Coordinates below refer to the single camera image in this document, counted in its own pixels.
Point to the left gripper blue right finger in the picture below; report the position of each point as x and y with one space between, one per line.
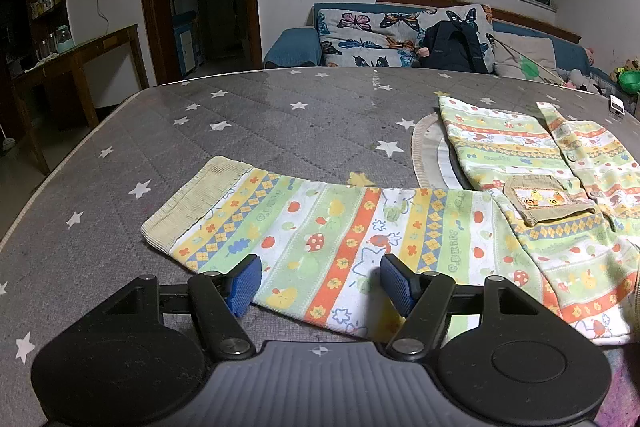
400 284

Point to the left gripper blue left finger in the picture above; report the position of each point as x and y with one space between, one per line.
242 284

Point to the colourful patterned children's shirt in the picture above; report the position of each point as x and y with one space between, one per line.
552 205

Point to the blue sofa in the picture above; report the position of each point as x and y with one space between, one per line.
301 47

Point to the dark navy backpack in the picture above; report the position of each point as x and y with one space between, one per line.
453 46

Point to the butterfly print pillow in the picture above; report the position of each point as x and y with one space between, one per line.
391 38

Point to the beige cushion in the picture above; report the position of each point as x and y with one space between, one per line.
525 58

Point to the dark wooden side table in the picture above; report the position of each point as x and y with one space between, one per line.
73 62

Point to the white rectangular device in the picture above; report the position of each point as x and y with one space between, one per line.
616 106

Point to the green round toy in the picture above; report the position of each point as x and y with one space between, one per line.
629 81

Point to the dark wooden shelf cabinet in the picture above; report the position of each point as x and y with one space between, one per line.
29 32

